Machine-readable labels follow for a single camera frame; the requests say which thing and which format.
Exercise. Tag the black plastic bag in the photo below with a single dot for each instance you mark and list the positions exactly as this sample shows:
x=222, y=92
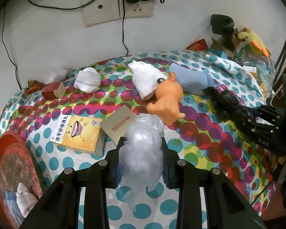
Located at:
x=225, y=102

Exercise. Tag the white sock in basin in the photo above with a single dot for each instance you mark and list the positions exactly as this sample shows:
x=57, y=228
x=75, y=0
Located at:
x=26, y=198

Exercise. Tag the orange rubber toy figure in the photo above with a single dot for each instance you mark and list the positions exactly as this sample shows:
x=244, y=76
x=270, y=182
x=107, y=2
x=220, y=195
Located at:
x=168, y=95

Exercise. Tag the white wall socket plate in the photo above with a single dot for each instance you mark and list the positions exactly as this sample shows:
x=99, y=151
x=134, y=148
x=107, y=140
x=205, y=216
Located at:
x=101, y=8

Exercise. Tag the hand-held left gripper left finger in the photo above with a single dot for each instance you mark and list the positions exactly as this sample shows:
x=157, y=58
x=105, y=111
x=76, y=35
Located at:
x=116, y=177

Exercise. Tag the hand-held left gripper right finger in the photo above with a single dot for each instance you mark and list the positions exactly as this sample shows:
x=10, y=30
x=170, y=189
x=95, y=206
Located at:
x=165, y=173

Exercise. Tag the small red box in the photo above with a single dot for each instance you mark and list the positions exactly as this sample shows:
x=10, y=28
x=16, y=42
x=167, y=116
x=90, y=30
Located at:
x=50, y=91

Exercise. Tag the red packet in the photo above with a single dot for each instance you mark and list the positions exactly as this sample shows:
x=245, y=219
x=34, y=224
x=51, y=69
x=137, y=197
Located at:
x=197, y=44

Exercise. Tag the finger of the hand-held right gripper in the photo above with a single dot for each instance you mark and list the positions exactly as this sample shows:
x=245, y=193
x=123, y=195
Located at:
x=268, y=113
x=259, y=132

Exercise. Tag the rolled white sock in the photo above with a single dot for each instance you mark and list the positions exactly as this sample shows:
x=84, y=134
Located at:
x=87, y=80

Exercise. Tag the white wall power outlet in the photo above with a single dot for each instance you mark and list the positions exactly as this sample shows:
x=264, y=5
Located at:
x=139, y=10

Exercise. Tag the clear plastic bag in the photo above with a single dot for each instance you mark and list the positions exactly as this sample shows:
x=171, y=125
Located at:
x=140, y=152

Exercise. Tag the yellow plush toy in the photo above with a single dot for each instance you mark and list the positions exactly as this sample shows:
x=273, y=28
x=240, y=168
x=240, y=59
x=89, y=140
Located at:
x=253, y=39

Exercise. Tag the beige cosmetics box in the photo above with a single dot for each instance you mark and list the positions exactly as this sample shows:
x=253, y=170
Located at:
x=116, y=124

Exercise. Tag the light blue sock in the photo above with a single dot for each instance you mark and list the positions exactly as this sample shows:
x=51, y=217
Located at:
x=12, y=205
x=190, y=77

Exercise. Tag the black stand-mounted device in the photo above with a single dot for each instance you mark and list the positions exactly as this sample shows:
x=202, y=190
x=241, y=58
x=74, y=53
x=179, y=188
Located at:
x=221, y=25

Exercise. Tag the clear bag of goods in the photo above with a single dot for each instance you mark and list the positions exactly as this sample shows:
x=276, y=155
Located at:
x=257, y=66

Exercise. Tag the red round basin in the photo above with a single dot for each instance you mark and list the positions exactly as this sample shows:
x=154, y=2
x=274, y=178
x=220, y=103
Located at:
x=12, y=162

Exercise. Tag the white crumpled tissue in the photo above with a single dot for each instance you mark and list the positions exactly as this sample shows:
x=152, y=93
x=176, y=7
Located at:
x=56, y=75

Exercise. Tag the large white sock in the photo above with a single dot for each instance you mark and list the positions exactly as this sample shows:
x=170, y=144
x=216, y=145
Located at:
x=145, y=78

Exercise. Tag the yellow medicine box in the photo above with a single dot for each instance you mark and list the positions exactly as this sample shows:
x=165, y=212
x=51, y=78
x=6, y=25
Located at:
x=73, y=133

